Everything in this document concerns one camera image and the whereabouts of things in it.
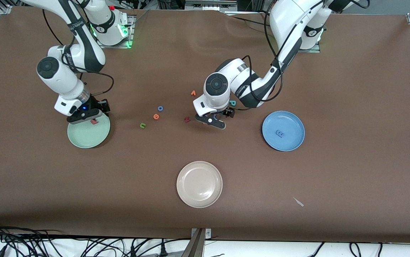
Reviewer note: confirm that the black power plug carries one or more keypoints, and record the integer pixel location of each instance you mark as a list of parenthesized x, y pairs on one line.
[(162, 250)]

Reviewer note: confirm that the grey metal box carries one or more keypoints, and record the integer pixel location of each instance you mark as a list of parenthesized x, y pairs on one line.
[(208, 5)]

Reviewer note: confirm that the orange dried flowers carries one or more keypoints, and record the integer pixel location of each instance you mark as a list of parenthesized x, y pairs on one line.
[(274, 3)]

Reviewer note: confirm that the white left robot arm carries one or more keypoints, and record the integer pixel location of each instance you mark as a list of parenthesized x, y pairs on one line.
[(287, 28)]

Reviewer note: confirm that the light blue foam letter m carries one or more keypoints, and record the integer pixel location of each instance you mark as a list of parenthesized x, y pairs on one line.
[(280, 134)]

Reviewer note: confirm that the green foam letter u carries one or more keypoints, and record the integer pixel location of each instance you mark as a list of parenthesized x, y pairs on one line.
[(141, 125)]

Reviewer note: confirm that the blue plate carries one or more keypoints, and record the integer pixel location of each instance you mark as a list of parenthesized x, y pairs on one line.
[(290, 125)]

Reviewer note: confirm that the beige plate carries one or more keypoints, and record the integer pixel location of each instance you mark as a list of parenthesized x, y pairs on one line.
[(199, 184)]

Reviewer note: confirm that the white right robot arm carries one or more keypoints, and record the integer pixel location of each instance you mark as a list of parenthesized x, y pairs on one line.
[(62, 76)]

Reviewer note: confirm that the white paper scrap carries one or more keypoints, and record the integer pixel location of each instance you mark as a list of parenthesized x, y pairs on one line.
[(298, 202)]

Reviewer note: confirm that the dark red foam letter z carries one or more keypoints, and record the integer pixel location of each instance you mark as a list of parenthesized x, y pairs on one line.
[(186, 119)]

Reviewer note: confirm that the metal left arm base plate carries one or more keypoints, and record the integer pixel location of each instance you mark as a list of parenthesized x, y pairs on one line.
[(312, 51)]

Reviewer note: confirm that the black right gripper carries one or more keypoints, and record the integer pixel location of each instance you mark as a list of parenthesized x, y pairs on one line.
[(97, 106)]

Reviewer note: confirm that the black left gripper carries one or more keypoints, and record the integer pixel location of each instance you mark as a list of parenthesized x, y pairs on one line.
[(227, 112)]

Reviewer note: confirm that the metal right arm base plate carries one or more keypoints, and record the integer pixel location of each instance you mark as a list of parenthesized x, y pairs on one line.
[(131, 32)]

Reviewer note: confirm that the metal table edge bracket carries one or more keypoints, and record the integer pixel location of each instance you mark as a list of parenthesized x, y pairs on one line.
[(198, 246)]

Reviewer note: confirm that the green plate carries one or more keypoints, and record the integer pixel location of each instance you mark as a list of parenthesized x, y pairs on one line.
[(88, 134)]

